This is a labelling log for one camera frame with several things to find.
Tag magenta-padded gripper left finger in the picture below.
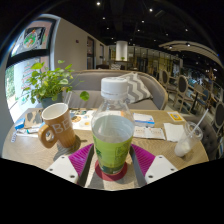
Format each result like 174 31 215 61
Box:
45 142 96 188

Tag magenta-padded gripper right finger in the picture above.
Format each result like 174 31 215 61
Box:
128 143 180 188

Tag clear green-label drink bottle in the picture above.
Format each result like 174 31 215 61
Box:
90 76 136 176

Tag white printed leaflet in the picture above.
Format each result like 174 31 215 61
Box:
133 125 167 141

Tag brown ceramic mug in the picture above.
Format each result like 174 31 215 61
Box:
37 102 77 150

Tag white paper napkin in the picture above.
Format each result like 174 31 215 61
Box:
163 122 185 143

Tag white packet with blue stripe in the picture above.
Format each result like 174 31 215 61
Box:
133 112 156 128

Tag leaflet with food pictures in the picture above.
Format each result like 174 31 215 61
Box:
69 109 96 131

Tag clear plastic cup with straw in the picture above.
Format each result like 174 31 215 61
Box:
173 108 210 158

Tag small yellow card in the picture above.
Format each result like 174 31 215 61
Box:
167 111 185 123

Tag long white paper strip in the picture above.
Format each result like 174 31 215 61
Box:
16 128 41 138

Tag brown card with grey shapes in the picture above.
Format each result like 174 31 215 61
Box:
23 109 44 129

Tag clear vase with leaf sprig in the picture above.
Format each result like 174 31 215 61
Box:
63 89 91 108

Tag grey tufted armchair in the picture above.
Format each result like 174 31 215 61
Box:
184 114 219 161

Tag pill blister pack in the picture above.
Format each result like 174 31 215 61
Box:
10 131 19 144

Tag grey white chevron cushion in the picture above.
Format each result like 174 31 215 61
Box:
118 71 154 104

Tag grey curved sofa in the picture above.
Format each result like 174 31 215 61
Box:
64 68 169 111

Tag green potted plant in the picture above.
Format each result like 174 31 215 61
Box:
22 59 83 109

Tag group of upholstered dining chairs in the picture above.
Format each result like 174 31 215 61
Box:
158 68 224 134

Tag backlit wooden shelf unit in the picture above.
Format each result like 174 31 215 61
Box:
128 46 184 76

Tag white round column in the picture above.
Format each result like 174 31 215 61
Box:
115 40 129 62

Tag window with festive stickers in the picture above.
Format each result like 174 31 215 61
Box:
3 18 58 121

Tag ceiling spot lights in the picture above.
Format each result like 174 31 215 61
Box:
94 0 201 51

